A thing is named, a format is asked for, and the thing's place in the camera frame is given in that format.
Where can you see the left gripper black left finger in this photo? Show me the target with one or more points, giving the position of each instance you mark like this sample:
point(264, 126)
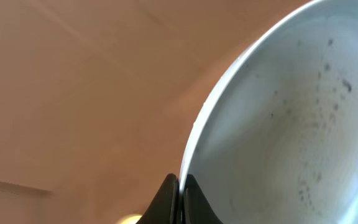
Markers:
point(163, 207)

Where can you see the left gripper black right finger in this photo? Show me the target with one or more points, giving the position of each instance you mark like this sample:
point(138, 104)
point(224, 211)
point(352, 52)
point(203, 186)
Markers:
point(196, 208)

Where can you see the light blue plate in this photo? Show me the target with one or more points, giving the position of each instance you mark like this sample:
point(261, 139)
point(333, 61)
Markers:
point(276, 140)

